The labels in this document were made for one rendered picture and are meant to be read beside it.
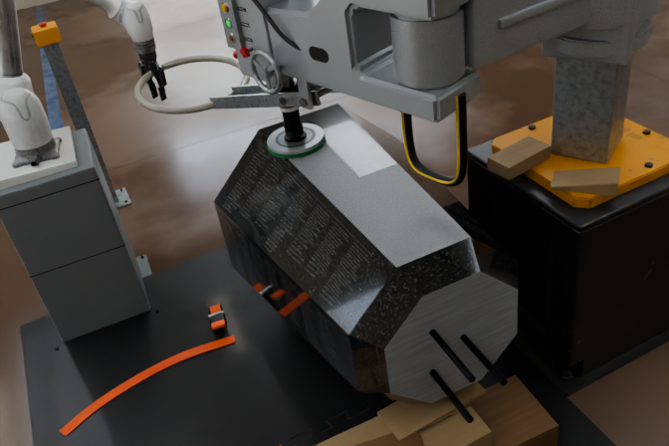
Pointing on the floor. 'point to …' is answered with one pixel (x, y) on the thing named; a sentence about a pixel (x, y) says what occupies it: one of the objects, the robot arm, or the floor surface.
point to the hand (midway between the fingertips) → (157, 92)
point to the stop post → (49, 35)
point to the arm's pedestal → (76, 246)
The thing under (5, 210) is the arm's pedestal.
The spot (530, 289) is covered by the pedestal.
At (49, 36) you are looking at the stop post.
